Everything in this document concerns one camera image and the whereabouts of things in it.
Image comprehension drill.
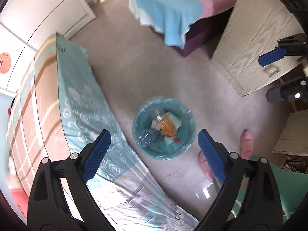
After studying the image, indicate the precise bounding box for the orange label bottle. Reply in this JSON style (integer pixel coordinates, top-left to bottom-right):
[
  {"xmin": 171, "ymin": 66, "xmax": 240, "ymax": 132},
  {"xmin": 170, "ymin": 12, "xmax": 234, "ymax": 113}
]
[{"xmin": 152, "ymin": 109, "xmax": 177, "ymax": 137}]

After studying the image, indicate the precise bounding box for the white paper cup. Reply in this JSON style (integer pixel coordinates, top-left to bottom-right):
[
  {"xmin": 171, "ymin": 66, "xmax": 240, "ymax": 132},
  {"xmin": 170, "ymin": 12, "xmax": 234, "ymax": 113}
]
[{"xmin": 166, "ymin": 112, "xmax": 182, "ymax": 129}]

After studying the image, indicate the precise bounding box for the blue label water bottle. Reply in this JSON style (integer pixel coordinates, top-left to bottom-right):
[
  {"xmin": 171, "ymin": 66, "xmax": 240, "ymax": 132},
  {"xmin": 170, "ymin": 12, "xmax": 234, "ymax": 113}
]
[{"xmin": 139, "ymin": 128, "xmax": 165, "ymax": 149}]

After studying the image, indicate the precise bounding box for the teal lined trash bin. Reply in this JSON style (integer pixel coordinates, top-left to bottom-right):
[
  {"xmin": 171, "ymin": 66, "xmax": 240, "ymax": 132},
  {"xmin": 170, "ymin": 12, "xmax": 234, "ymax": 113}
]
[{"xmin": 132, "ymin": 96, "xmax": 196, "ymax": 160}]

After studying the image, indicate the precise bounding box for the wooden desk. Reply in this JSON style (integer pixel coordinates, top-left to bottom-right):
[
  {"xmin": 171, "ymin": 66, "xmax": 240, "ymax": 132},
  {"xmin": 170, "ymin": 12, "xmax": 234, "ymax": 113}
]
[{"xmin": 211, "ymin": 0, "xmax": 303, "ymax": 96}]

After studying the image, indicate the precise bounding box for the green trouser leg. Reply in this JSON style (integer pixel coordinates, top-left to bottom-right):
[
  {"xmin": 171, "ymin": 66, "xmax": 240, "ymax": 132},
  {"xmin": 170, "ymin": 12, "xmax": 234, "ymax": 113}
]
[{"xmin": 214, "ymin": 154, "xmax": 308, "ymax": 224}]

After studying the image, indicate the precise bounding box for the pink right slipper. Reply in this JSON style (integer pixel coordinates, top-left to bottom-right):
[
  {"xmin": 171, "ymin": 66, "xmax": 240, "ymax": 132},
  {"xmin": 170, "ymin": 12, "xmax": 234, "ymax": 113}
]
[{"xmin": 198, "ymin": 151, "xmax": 213, "ymax": 182}]

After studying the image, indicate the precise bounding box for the purple ottoman bed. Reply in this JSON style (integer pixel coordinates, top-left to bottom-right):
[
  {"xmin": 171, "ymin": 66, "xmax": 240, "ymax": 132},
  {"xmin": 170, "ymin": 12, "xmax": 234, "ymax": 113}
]
[{"xmin": 171, "ymin": 7, "xmax": 233, "ymax": 57}]

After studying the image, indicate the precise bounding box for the bed with teal sheet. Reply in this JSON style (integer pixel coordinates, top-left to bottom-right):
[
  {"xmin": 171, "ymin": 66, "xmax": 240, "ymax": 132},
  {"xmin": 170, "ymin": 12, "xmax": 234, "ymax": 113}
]
[{"xmin": 6, "ymin": 33, "xmax": 198, "ymax": 230}]

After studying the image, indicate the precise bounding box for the blue pink blanket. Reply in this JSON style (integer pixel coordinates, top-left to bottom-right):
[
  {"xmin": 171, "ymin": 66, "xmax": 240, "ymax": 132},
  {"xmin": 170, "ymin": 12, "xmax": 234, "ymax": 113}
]
[{"xmin": 128, "ymin": 0, "xmax": 236, "ymax": 49}]

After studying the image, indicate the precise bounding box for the white wardrobe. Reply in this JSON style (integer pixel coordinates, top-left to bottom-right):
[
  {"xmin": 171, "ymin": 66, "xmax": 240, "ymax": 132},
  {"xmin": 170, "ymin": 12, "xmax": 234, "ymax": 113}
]
[{"xmin": 1, "ymin": 0, "xmax": 95, "ymax": 94}]

